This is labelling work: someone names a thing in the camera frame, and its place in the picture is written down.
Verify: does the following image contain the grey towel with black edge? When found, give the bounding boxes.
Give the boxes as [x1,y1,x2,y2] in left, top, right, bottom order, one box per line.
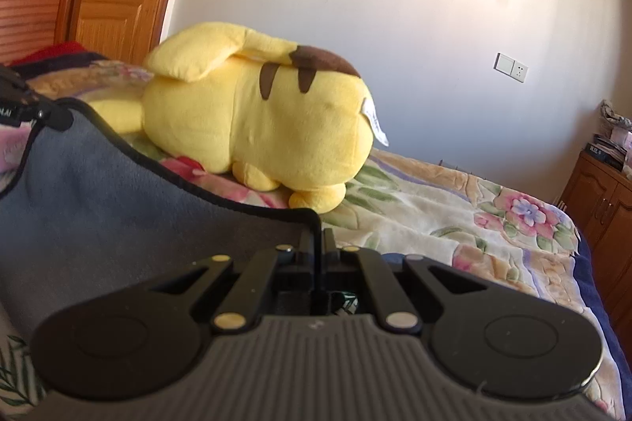
[0,98,323,343]

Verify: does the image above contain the stack of books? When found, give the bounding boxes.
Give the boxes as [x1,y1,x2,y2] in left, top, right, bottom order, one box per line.
[583,133,632,176]

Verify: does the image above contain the crumpled grey bag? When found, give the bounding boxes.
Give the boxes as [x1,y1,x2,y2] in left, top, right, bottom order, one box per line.
[599,99,632,130]

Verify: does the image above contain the white wall switch socket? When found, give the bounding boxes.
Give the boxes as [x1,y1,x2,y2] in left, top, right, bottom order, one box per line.
[494,52,529,84]

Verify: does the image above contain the wooden cabinet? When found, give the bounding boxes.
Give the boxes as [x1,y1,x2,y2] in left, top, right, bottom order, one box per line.
[559,151,632,339]

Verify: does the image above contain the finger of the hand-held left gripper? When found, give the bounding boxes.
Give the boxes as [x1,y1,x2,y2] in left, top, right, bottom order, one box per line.
[14,78,75,132]

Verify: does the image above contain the floral blanket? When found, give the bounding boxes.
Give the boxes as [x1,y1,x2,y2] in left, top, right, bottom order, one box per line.
[0,52,614,421]

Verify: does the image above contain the red cloth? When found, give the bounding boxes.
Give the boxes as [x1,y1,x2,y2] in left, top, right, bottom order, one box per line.
[28,41,100,62]

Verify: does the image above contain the yellow plush toy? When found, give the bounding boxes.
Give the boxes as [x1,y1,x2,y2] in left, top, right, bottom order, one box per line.
[85,22,391,211]

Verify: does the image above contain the dark blue bed sheet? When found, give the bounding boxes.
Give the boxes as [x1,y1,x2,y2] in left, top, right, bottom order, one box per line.
[575,237,632,421]

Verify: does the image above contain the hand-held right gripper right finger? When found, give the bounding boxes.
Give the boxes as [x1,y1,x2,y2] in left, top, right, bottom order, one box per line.
[323,227,495,336]

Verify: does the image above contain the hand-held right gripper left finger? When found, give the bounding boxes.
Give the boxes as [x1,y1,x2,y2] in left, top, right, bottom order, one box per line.
[142,210,325,336]

